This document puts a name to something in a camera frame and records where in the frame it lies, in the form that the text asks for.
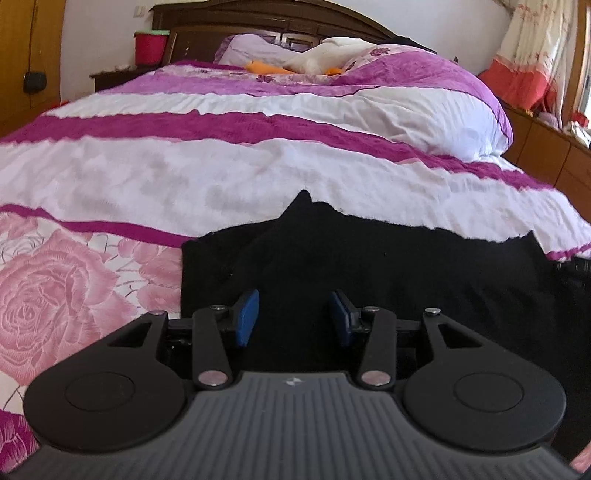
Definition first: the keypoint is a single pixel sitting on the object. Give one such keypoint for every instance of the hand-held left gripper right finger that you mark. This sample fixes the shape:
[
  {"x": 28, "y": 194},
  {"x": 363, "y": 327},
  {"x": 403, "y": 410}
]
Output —
[{"x": 342, "y": 318}]

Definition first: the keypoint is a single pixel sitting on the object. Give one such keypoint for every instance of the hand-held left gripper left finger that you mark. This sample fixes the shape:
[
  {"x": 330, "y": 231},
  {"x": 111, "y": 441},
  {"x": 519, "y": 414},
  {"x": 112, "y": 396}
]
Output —
[{"x": 245, "y": 318}]

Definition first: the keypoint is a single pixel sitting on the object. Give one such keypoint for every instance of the black button cardigan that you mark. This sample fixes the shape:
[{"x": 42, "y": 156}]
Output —
[{"x": 369, "y": 258}]

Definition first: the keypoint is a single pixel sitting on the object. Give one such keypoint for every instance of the purple floral bed cover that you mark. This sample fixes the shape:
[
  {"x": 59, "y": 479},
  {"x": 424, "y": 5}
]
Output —
[{"x": 138, "y": 175}]

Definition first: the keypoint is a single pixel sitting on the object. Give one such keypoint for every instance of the folded purple white quilt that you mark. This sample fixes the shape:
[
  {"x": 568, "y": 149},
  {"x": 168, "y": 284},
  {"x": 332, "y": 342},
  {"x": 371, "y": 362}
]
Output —
[{"x": 425, "y": 106}]

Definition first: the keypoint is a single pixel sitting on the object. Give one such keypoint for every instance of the white plush toy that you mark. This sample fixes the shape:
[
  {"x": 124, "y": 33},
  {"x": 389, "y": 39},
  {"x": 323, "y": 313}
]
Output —
[{"x": 323, "y": 57}]

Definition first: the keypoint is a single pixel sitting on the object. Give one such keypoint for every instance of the wooden side cabinet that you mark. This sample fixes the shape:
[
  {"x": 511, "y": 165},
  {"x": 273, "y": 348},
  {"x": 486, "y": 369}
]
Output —
[{"x": 545, "y": 147}]

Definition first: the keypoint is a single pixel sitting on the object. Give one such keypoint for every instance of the purple white pillow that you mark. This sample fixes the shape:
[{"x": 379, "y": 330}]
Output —
[{"x": 258, "y": 50}]

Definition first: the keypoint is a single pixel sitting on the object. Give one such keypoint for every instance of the dark wooden nightstand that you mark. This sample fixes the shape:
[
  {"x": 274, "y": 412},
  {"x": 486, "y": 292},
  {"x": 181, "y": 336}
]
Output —
[{"x": 120, "y": 77}]

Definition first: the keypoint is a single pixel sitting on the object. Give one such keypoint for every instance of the red plastic bucket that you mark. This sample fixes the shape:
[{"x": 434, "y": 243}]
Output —
[{"x": 150, "y": 48}]

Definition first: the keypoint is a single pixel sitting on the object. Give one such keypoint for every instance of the white crumpled cloth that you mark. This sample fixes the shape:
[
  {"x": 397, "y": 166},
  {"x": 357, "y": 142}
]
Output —
[{"x": 579, "y": 136}]

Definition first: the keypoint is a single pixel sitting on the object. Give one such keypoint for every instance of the dark wooden headboard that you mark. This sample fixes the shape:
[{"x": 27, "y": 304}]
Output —
[{"x": 277, "y": 21}]

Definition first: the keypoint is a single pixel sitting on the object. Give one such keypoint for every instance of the small red container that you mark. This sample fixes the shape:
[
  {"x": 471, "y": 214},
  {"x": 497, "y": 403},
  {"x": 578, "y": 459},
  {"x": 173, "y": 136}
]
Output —
[{"x": 579, "y": 119}]

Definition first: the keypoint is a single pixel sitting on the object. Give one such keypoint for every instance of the small black hanging pouch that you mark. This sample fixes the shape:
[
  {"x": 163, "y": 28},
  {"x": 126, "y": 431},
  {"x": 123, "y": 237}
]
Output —
[{"x": 35, "y": 82}]

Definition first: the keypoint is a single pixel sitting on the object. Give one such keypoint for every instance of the floral cream orange curtain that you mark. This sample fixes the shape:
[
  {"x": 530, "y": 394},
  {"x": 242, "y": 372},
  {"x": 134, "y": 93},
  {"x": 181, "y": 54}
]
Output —
[{"x": 531, "y": 55}]

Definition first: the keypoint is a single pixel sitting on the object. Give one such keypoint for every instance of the wooden wardrobe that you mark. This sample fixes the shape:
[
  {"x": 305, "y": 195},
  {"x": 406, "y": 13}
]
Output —
[{"x": 23, "y": 55}]

